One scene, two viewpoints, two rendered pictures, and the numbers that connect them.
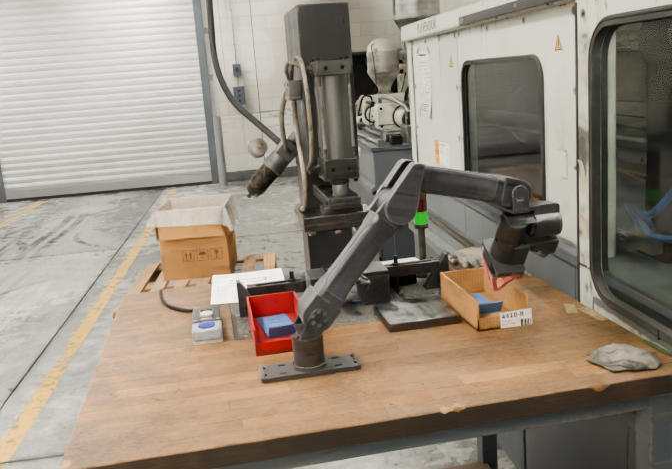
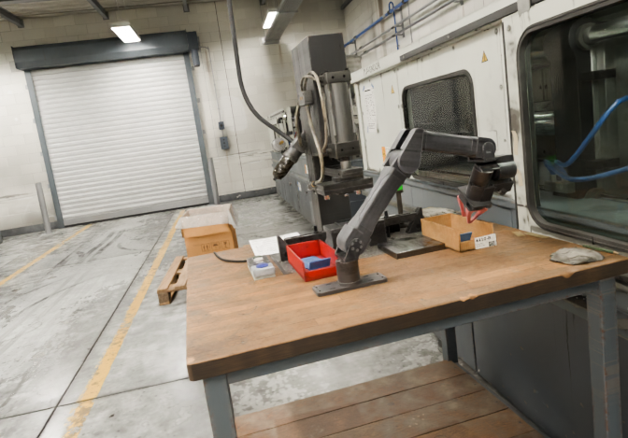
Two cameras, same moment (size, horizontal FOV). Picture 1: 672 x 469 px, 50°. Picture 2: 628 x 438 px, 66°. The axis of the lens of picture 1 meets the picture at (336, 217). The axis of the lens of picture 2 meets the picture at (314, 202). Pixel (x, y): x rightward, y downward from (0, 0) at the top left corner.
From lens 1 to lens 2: 28 cm
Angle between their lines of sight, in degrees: 4
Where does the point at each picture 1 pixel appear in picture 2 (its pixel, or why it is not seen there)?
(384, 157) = not seen: hidden behind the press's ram
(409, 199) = (414, 154)
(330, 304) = (363, 234)
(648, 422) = (598, 300)
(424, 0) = (351, 65)
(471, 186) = (454, 144)
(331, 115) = (338, 110)
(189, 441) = (280, 336)
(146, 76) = (159, 134)
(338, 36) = (336, 57)
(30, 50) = (76, 120)
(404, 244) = not seen: hidden behind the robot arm
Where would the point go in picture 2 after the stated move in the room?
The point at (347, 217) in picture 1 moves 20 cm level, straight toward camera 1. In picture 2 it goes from (353, 183) to (363, 190)
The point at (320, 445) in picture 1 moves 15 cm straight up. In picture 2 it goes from (378, 331) to (369, 267)
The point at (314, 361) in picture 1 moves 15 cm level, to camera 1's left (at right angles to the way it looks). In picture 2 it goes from (354, 277) to (298, 287)
